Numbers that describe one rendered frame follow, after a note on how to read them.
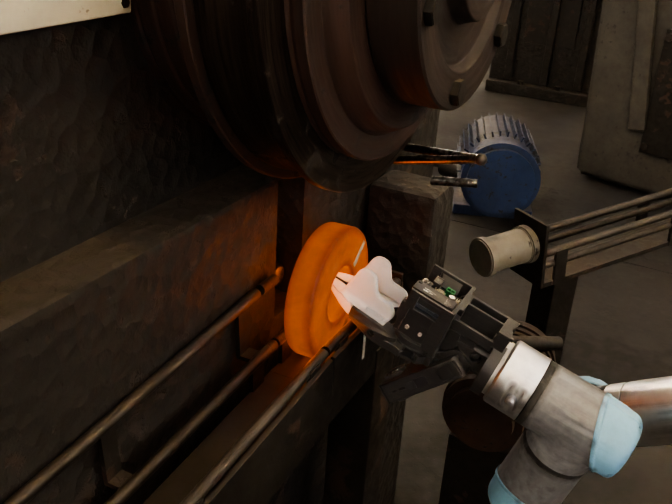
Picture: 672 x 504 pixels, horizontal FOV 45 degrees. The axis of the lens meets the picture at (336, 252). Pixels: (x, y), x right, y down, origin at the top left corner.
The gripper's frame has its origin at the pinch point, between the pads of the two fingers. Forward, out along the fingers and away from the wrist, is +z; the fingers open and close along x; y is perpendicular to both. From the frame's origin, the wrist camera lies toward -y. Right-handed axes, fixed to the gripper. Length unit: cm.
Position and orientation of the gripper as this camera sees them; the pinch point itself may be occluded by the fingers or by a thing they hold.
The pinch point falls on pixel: (334, 284)
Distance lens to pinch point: 91.5
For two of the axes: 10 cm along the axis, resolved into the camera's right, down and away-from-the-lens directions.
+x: -4.6, 3.6, -8.1
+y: 3.3, -7.8, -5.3
